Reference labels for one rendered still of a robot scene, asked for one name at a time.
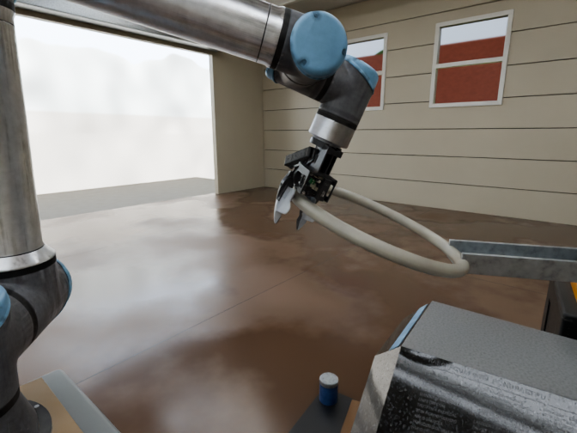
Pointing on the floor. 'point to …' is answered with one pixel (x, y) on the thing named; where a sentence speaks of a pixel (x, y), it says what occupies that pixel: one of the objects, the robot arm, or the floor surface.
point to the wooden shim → (350, 417)
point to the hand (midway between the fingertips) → (287, 220)
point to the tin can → (328, 388)
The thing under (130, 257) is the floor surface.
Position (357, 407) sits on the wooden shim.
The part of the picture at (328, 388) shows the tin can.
